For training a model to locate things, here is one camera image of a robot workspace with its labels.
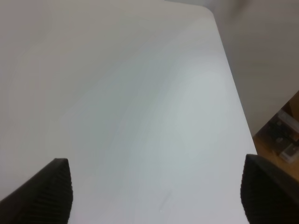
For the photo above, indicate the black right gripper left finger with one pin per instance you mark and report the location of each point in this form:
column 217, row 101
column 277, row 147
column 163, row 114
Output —
column 46, row 198

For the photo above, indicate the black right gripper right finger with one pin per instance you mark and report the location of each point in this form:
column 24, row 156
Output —
column 268, row 194

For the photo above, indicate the dark clutter on floor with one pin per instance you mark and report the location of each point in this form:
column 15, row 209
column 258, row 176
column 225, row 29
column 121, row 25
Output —
column 284, row 133

